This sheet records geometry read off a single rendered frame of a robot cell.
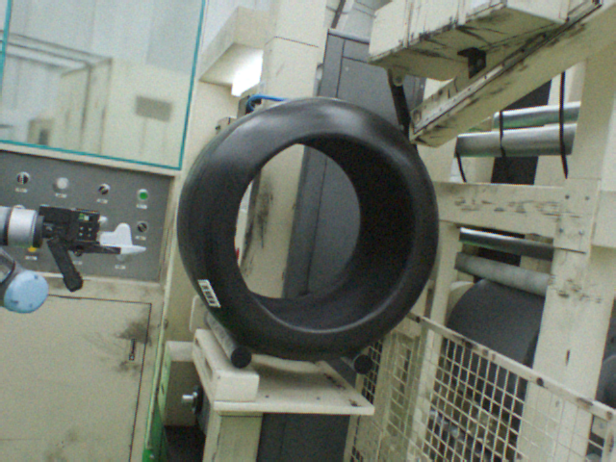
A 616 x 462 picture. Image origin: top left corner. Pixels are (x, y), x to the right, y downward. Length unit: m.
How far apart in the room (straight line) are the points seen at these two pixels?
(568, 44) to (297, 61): 0.70
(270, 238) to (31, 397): 0.89
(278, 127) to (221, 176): 0.15
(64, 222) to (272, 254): 0.60
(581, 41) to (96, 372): 1.58
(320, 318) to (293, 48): 0.72
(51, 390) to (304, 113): 1.21
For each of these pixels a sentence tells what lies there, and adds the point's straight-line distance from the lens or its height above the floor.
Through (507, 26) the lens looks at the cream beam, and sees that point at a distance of 1.25.
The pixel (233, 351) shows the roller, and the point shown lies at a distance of 1.22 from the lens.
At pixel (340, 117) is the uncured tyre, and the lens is 1.20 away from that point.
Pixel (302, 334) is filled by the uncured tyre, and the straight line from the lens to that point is 1.22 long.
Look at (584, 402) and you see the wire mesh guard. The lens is 1.07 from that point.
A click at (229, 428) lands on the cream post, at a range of 1.69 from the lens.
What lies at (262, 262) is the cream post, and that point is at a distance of 1.58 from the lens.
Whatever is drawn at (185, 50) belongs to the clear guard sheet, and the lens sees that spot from 1.91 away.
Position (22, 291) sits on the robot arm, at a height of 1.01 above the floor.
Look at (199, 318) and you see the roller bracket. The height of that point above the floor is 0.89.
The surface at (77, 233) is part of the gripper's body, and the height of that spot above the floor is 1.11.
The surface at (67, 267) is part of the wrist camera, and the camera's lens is 1.23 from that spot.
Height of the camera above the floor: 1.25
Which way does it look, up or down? 3 degrees down
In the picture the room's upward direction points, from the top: 9 degrees clockwise
